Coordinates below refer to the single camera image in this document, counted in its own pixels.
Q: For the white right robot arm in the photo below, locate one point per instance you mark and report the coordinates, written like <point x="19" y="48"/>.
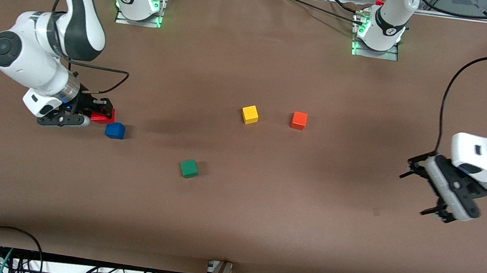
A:
<point x="21" y="59"/>

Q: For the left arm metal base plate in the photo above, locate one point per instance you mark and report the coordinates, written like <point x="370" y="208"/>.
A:
<point x="374" y="54"/>

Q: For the orange wooden cube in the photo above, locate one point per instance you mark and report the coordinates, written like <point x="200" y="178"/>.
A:
<point x="298" y="121"/>

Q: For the blue wooden cube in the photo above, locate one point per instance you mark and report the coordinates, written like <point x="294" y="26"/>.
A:
<point x="114" y="132"/>

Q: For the green wooden cube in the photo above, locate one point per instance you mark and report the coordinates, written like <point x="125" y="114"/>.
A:
<point x="189" y="169"/>

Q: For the red wooden cube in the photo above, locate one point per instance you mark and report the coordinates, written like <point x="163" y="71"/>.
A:
<point x="105" y="119"/>

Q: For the brown table cover sheet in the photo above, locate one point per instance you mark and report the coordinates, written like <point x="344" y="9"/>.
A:
<point x="305" y="233"/>

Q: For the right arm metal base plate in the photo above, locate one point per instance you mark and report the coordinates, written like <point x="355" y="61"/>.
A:
<point x="137" y="22"/>

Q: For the yellow wooden cube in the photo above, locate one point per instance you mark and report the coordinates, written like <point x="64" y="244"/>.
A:
<point x="250" y="115"/>

